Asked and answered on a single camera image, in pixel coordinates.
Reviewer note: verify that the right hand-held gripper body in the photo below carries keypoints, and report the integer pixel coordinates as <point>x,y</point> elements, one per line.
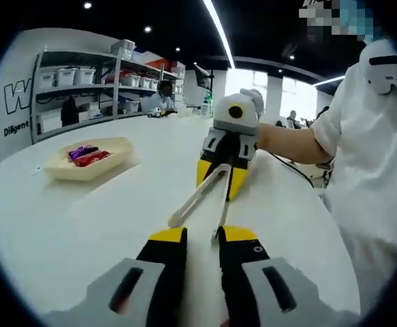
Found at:
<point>235,124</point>

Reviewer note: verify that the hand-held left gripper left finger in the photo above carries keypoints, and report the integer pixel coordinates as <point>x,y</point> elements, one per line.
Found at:
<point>133,293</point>

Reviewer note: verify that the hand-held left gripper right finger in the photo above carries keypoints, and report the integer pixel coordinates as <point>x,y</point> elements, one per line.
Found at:
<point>252,293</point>

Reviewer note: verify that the cream food tongs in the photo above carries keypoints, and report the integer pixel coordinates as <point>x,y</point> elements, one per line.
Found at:
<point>192,199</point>

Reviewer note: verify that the long red food packet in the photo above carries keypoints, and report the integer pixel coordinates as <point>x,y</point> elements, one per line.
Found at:
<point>96,157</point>

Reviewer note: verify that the black food packet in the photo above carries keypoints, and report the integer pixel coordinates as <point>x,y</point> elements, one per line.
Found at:
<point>94,148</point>

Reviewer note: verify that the cream plastic container tray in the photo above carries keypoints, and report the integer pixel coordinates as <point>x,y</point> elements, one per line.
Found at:
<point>82,172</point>

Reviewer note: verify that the large purple food packet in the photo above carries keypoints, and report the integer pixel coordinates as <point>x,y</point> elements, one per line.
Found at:
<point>77,153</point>

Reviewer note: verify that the person's left hand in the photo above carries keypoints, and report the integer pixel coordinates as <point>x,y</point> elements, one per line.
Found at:
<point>224,324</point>

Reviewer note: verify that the black monitor on pole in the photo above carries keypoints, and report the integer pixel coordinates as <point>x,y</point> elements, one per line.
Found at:
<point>203,76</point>

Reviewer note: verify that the long ceiling light strip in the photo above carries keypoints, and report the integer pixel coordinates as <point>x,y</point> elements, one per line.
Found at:
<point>218,30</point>

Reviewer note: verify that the grey metal storage shelf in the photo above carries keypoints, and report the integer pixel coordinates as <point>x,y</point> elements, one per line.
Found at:
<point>117,88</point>

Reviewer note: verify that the group of ceiling spotlights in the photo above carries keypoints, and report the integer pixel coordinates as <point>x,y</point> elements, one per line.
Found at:
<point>147,29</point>

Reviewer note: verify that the black bag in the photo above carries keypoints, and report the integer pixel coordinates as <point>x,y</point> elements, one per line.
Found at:
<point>69,112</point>

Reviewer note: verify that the white chest device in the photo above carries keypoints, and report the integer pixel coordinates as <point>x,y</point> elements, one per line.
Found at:
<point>385,78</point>

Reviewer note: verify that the white carton box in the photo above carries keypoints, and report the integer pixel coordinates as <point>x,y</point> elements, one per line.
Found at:
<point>48,121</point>

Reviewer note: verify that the group of white storage bins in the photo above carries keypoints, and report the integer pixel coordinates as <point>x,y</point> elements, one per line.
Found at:
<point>65,76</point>

